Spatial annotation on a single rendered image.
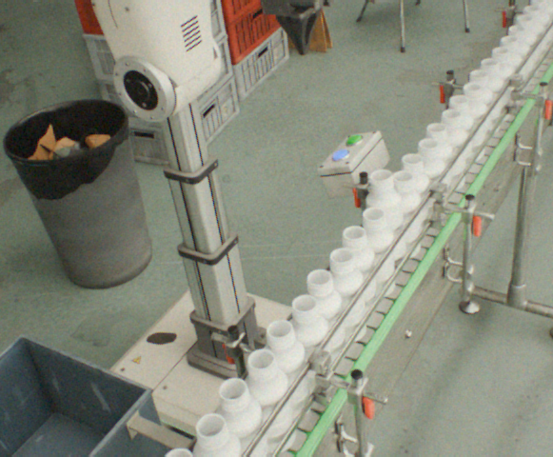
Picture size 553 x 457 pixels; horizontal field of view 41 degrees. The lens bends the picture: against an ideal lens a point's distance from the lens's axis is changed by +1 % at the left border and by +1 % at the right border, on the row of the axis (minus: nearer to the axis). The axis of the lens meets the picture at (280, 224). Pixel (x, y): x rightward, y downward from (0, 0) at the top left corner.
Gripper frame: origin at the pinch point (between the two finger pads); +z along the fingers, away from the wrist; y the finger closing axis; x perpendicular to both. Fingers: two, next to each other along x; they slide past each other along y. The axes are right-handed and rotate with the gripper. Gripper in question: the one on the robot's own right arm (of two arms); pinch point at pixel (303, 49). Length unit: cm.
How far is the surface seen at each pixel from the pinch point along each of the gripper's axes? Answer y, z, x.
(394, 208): 16.0, 25.3, -2.9
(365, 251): 15.4, 27.1, -13.1
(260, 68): -171, 128, 229
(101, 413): -29, 59, -40
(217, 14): -163, 81, 188
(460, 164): 17.1, 33.9, 26.2
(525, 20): 15, 25, 76
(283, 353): 14.3, 26.9, -37.8
